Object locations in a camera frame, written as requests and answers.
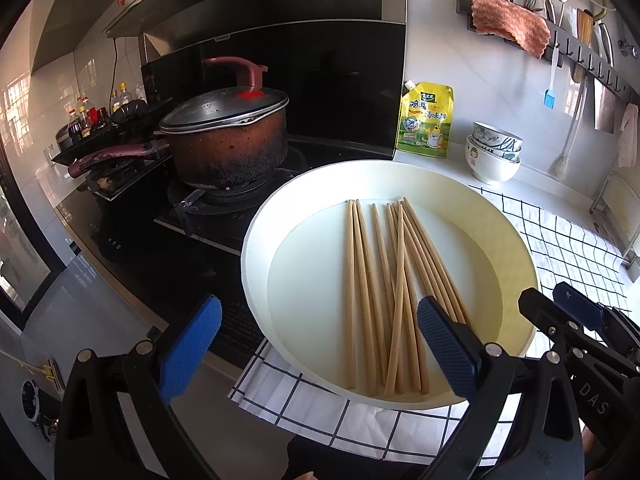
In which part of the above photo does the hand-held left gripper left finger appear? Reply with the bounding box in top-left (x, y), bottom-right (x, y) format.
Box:
top-left (54, 296), bottom-right (222, 480)

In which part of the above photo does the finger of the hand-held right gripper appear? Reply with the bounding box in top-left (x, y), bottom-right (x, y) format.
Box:
top-left (552, 282), bottom-right (640, 376)
top-left (518, 287), bottom-right (586, 376)

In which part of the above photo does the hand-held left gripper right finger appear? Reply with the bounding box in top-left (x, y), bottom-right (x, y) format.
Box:
top-left (416, 296), bottom-right (585, 480)

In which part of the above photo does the bunch of wooden chopsticks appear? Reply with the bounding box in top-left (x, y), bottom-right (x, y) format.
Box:
top-left (344, 197), bottom-right (476, 397)

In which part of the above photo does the white round basin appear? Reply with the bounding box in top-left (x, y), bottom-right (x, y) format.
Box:
top-left (241, 160), bottom-right (540, 408)

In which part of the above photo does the white checked cloth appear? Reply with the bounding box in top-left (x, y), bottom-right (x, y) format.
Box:
top-left (227, 185), bottom-right (631, 461)

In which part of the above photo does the black gas stove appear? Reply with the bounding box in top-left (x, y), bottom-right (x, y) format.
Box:
top-left (55, 135), bottom-right (311, 361)

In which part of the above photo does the white printed bowl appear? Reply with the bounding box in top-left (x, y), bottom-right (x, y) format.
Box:
top-left (465, 140), bottom-right (521, 184)

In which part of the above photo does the blue patterned bowl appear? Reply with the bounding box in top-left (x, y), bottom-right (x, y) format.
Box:
top-left (467, 135), bottom-right (522, 163)
top-left (472, 121), bottom-right (524, 153)

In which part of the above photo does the beige hanging cloth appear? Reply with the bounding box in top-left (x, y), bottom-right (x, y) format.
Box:
top-left (616, 102), bottom-right (640, 168)

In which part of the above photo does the dark cooking pot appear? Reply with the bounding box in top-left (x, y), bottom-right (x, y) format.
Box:
top-left (167, 102), bottom-right (290, 190)

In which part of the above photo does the metal cleaver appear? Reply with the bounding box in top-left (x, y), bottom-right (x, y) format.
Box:
top-left (592, 80), bottom-right (617, 134)

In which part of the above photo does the blue silicone brush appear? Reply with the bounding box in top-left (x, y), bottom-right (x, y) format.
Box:
top-left (544, 62), bottom-right (560, 109)

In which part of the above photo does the yellow seasoning pouch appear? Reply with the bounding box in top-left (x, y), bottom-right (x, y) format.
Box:
top-left (395, 80), bottom-right (455, 160)

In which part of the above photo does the black frying pan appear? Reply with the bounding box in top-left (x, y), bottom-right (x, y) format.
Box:
top-left (51, 100), bottom-right (173, 181)

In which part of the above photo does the cluster of sauce bottles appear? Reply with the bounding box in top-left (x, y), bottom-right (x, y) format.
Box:
top-left (66, 82), bottom-right (147, 142)

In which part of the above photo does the metal hanging utensil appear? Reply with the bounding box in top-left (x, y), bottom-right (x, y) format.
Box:
top-left (597, 22), bottom-right (615, 68)

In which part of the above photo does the wooden spatula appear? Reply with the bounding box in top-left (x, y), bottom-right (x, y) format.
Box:
top-left (572, 7), bottom-right (594, 83)

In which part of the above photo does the orange dishcloth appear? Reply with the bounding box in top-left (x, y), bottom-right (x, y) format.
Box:
top-left (470, 0), bottom-right (552, 59)

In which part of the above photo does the metal wire rack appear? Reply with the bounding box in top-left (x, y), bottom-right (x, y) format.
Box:
top-left (590, 170), bottom-right (640, 266)

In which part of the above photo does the white long-handled brush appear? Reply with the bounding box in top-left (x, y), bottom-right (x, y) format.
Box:
top-left (554, 80), bottom-right (586, 178)

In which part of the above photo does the black wall hook rail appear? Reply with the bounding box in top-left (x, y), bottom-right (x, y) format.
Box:
top-left (456, 0), bottom-right (630, 106)

